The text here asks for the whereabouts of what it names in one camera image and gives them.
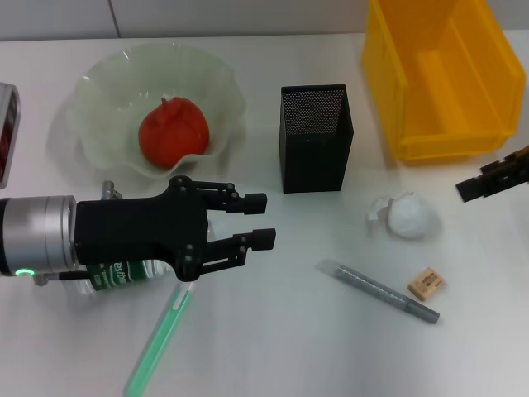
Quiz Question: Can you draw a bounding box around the black mesh pen holder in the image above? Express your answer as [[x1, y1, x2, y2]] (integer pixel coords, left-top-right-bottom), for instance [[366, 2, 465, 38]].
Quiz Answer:
[[279, 84, 355, 194]]

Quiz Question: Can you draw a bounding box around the left gripper cable with connector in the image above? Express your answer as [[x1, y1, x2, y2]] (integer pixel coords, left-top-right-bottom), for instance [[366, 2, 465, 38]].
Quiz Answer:
[[32, 179, 125, 289]]

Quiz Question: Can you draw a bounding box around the white paper ball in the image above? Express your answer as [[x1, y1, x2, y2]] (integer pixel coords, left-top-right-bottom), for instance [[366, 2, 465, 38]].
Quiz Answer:
[[365, 190, 440, 240]]

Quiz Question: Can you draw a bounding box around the red-orange toy orange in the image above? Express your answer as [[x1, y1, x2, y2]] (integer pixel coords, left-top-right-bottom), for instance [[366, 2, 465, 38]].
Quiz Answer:
[[138, 96, 210, 169]]

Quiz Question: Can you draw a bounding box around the yellow plastic bin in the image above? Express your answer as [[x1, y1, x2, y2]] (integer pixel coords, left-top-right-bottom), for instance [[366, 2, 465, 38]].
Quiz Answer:
[[362, 0, 528, 166]]

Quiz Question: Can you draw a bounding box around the grey marker pen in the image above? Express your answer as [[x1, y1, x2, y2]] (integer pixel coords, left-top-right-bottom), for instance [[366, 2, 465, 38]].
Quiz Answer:
[[316, 258, 441, 326]]

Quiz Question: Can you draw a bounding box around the clear bottle with green label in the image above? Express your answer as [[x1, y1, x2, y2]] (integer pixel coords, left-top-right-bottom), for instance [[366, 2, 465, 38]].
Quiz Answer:
[[61, 217, 232, 298]]

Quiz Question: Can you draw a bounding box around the beige eraser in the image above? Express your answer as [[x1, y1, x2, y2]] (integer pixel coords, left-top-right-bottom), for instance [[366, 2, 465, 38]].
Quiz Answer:
[[407, 267, 448, 299]]

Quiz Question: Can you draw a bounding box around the pale green glass fruit plate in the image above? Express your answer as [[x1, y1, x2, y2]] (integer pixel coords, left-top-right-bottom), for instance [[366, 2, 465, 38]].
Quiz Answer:
[[68, 41, 245, 181]]

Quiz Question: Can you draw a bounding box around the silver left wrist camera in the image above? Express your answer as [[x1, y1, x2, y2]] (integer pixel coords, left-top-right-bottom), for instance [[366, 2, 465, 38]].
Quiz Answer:
[[0, 81, 21, 190]]

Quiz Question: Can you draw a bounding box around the green pen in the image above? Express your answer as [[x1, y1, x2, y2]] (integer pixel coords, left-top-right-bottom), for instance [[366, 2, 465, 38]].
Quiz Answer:
[[126, 280, 195, 396]]

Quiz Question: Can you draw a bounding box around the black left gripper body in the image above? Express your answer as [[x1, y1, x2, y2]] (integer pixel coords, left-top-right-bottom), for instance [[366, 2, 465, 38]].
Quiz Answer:
[[76, 175, 212, 283]]

